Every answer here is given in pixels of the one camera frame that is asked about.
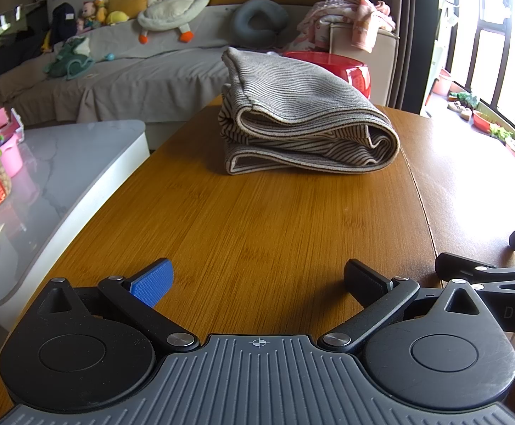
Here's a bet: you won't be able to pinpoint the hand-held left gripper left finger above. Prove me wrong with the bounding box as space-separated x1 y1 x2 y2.
27 257 201 354

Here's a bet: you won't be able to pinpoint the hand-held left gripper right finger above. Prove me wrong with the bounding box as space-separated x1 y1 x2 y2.
317 259 495 355

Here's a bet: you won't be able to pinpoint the grey striped sweater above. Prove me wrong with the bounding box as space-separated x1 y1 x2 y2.
218 46 401 175

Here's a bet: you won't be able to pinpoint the pink clothes pile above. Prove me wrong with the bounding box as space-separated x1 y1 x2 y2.
284 0 396 54

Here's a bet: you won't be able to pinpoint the red plastic basin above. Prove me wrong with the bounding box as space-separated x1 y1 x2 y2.
472 110 495 132

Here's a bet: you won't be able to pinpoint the grey marble coffee table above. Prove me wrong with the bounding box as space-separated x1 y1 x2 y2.
0 119 152 333

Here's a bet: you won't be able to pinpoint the beige children's shoes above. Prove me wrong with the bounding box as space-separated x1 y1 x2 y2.
447 102 473 119

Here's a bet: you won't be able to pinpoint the green toy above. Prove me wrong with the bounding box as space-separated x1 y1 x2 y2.
449 92 480 109

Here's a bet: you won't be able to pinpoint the pink plastic basin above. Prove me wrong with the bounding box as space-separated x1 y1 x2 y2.
432 68 454 97

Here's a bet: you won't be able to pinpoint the grey covered sofa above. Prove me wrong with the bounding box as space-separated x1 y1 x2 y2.
0 0 342 151

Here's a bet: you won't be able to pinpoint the red plastic stool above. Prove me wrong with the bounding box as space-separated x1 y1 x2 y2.
281 51 372 100

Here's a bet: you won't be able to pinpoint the beige cabinet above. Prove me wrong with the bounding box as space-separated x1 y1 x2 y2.
329 22 400 109

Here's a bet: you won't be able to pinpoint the green dinosaur plush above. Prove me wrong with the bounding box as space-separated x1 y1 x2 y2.
42 35 96 81

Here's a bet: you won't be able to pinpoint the brown curtain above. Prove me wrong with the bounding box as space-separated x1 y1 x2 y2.
390 0 442 118

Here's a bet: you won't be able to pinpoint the black glass fish tank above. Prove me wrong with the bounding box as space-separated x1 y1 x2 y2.
0 0 51 118

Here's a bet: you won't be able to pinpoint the grey neck pillow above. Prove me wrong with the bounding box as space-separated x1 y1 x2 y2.
230 0 290 49

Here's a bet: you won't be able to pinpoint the pink doll plush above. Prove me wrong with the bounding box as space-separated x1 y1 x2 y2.
77 1 97 33

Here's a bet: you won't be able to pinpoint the black backpack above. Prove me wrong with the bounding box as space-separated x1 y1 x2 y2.
52 2 78 38

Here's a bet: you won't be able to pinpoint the yellow doll plush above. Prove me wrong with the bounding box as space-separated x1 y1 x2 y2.
93 0 110 26

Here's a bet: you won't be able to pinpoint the white goose plush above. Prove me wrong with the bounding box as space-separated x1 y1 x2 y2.
138 0 214 45

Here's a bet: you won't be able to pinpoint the yellow throw pillow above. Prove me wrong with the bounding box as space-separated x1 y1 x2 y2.
107 0 152 16

